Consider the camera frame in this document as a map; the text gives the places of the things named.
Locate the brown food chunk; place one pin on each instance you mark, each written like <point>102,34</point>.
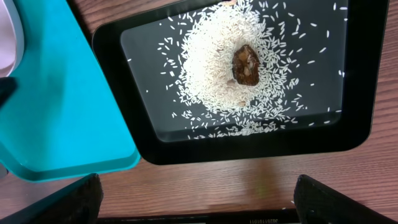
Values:
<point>246,66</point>

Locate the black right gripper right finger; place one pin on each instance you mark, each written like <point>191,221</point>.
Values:
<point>315,202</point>

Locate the pile of rice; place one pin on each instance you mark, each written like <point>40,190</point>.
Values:
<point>182,65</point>

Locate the black food waste tray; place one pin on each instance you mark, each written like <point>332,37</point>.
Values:
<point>364,36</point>

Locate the teal plastic tray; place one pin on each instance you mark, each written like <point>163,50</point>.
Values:
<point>62,121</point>

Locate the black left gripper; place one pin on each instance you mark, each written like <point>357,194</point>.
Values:
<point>8,85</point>

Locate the large white pink plate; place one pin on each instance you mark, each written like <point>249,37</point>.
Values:
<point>12,38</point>

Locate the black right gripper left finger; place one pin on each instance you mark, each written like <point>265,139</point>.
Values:
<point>77,203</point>

